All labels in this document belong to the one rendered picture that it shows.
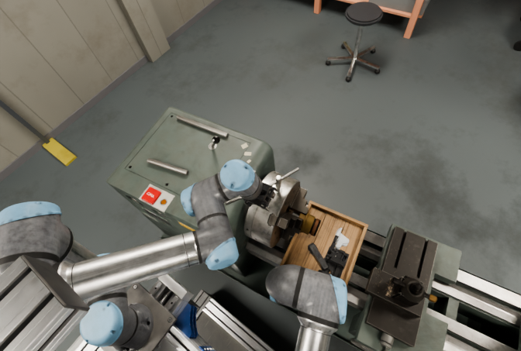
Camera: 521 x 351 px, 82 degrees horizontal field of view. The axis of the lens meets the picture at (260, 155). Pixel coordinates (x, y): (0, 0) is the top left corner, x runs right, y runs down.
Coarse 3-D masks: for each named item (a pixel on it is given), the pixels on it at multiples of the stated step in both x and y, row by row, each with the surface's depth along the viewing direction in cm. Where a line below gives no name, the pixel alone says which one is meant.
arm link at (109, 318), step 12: (96, 300) 92; (108, 300) 93; (120, 300) 95; (96, 312) 90; (108, 312) 89; (120, 312) 91; (132, 312) 99; (84, 324) 88; (96, 324) 88; (108, 324) 88; (120, 324) 90; (132, 324) 96; (84, 336) 87; (96, 336) 87; (108, 336) 87; (120, 336) 91
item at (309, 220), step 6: (300, 216) 128; (306, 216) 127; (312, 216) 128; (306, 222) 126; (312, 222) 126; (318, 222) 126; (300, 228) 129; (306, 228) 126; (312, 228) 126; (318, 228) 125; (312, 234) 126
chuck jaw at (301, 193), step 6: (300, 192) 135; (306, 192) 137; (294, 198) 134; (300, 198) 133; (294, 204) 133; (300, 204) 132; (306, 204) 135; (294, 210) 134; (300, 210) 131; (306, 210) 130
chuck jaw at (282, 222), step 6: (270, 216) 120; (282, 216) 121; (288, 216) 124; (294, 216) 127; (270, 222) 120; (276, 222) 120; (282, 222) 119; (288, 222) 122; (294, 222) 122; (300, 222) 124; (282, 228) 119
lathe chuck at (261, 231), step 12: (288, 180) 128; (288, 192) 122; (276, 204) 119; (288, 204) 130; (264, 216) 120; (276, 216) 118; (252, 228) 123; (264, 228) 120; (276, 228) 124; (264, 240) 124; (276, 240) 133
